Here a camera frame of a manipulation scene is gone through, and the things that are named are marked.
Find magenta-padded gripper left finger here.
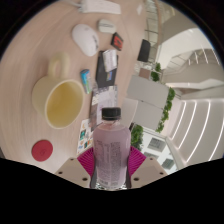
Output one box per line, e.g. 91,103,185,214
54,147,97,188

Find long green hedge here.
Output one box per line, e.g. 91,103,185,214
130,123,145,152

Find green plants on cabinet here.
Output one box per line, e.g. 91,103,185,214
155,87,177,134

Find purple drink bottle black cap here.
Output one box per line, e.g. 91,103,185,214
92,106,132,191

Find white power strip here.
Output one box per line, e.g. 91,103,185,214
78,0,122,15

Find small teal packet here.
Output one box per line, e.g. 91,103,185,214
80,68,94,95

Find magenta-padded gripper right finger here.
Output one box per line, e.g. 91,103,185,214
126,145,169,189

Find group of ceiling light strips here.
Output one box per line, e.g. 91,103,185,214
169,99,224,164

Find open printed booklet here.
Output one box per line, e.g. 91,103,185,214
88,84,119,131

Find colourful sticker sheet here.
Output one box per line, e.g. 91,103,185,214
76,118,96,156

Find white computer mouse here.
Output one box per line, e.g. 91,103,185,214
70,23,100,58

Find glass railing with wooden handrail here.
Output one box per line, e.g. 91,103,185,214
141,0,164,64

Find potted plants in planter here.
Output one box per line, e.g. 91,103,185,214
138,62,162,83

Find white chair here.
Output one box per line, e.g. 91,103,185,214
120,97,139,129

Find white printed packet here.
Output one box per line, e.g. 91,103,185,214
102,48,118,73

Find white cabinet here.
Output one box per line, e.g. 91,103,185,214
125,74,170,132

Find black notebook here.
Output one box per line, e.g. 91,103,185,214
95,49,120,88

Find pale yellow mug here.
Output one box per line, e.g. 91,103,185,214
31,51,86,130

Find small red and black box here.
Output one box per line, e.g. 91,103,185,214
110,32,125,52

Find flat round red coaster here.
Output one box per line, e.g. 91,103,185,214
31,139,54,163

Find small grey-white oval device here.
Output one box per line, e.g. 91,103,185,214
96,18,117,35

